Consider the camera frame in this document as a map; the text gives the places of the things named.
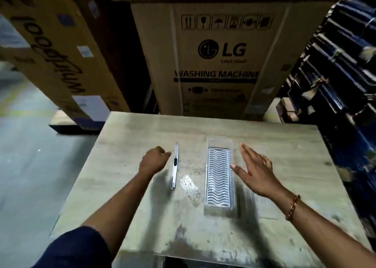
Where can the person's left hand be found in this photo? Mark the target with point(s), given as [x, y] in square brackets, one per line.
[152, 160]

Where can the person's right hand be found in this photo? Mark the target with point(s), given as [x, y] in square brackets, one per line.
[258, 173]

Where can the silver utility knife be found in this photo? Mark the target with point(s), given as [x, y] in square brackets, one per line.
[175, 166]

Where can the clear plastic lid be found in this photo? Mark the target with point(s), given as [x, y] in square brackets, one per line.
[219, 142]

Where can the person's right forearm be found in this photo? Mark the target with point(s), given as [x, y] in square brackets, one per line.
[329, 241]

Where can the person's left forearm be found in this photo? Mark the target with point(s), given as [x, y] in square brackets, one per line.
[126, 206]

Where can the dark wooden pallet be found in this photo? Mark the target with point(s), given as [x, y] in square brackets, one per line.
[73, 126]

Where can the large printed cardboard carton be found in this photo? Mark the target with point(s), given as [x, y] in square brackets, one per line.
[217, 70]

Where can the dark blue sleeve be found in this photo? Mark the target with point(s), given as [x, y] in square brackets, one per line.
[73, 250]

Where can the dark shadowed cardboard carton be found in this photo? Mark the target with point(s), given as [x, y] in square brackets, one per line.
[123, 41]

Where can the stack of blue flat packs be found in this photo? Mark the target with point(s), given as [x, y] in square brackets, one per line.
[337, 70]

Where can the tilted brown cardboard carton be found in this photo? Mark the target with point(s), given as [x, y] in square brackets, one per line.
[53, 50]

